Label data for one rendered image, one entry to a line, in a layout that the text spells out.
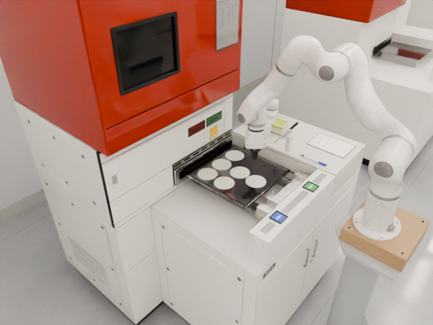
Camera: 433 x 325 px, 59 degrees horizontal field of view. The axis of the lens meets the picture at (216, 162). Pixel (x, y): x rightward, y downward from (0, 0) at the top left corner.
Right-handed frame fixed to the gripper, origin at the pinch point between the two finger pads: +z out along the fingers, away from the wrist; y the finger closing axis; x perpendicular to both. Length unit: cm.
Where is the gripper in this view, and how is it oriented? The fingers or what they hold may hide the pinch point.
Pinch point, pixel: (254, 155)
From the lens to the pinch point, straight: 185.7
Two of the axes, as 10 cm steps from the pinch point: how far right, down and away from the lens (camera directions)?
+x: -0.4, -5.7, 8.2
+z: 0.0, 8.2, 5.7
